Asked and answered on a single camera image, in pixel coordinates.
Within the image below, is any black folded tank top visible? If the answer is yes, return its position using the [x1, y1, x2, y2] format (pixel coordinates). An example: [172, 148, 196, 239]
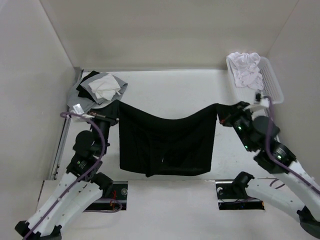
[76, 71, 108, 105]

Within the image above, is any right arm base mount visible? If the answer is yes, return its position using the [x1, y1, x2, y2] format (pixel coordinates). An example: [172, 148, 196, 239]
[215, 171, 265, 211]

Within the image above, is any white folded tank top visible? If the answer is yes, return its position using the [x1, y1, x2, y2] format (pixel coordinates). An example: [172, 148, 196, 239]
[88, 74, 121, 101]

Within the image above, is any black tank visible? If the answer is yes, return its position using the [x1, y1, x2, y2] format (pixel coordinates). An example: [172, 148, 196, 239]
[76, 71, 108, 105]
[107, 99, 226, 178]

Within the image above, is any grey folded tank top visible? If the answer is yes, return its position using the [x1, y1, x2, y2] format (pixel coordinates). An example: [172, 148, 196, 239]
[67, 73, 128, 113]

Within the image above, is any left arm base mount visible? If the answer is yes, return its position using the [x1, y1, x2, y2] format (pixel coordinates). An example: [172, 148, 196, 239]
[84, 172, 128, 213]

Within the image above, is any white tank top in basket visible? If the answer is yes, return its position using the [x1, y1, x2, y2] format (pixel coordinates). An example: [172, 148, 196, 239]
[226, 52, 264, 91]

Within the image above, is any white plastic basket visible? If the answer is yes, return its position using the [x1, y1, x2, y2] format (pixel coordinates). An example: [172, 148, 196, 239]
[226, 56, 285, 104]

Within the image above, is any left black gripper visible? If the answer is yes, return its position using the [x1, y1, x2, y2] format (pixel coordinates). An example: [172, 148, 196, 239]
[86, 99, 120, 155]

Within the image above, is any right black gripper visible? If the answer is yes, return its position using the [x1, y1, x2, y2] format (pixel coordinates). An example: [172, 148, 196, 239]
[214, 100, 254, 151]

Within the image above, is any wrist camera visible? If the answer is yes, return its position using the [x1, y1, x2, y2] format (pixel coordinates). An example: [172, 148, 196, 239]
[248, 91, 270, 112]
[71, 103, 94, 119]

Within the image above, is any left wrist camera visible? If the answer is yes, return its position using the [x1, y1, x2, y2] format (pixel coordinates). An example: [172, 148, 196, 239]
[71, 103, 94, 119]

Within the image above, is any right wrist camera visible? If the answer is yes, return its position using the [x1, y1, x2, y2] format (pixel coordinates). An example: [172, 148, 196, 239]
[248, 91, 270, 112]

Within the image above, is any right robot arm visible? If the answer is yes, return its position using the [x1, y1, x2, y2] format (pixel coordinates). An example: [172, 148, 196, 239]
[217, 101, 320, 239]

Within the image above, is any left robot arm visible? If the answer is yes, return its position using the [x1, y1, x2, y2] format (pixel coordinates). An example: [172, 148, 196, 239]
[14, 112, 118, 240]

